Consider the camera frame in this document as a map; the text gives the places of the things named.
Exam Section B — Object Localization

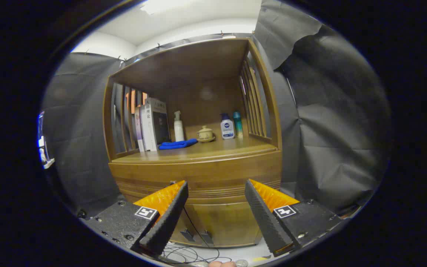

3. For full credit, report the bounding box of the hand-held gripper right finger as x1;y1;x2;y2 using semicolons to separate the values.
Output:
245;179;342;257

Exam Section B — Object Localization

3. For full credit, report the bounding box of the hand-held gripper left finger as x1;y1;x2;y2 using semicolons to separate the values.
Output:
80;181;189;256

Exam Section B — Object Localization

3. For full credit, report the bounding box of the wooden drawer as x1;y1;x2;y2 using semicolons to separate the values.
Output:
109;150;282;204

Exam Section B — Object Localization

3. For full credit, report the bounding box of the wooden cabinet door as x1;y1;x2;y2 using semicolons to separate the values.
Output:
198;202;263;248
169;203;199;245

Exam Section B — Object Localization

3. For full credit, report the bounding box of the wooden countertop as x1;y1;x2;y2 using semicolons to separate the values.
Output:
112;135;278;164

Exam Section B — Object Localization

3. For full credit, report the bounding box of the wooden cabinet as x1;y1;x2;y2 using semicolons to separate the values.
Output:
102;37;284;248

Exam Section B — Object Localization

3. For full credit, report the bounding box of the blue cloth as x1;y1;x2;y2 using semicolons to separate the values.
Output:
159;138;198;150

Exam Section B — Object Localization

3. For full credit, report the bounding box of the white pump bottle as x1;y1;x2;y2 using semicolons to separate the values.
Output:
173;111;185;142

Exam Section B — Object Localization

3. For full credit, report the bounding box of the beige lidded ceramic teacup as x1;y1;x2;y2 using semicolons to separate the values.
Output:
197;125;216;143

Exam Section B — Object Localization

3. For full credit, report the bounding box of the thin white book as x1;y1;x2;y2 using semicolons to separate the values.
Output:
140;105;148;152

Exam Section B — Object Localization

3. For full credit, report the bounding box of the thick grey cover book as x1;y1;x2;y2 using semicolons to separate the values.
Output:
145;98;171;152

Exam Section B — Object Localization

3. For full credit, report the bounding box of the lavender spine book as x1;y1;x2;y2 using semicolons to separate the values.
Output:
135;108;142;152

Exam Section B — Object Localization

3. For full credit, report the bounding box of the teal bottle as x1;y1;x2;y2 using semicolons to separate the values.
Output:
233;111;244;138

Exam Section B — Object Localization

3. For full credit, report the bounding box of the white lotion bottle blue cap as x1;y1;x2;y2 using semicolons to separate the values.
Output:
220;113;235;140

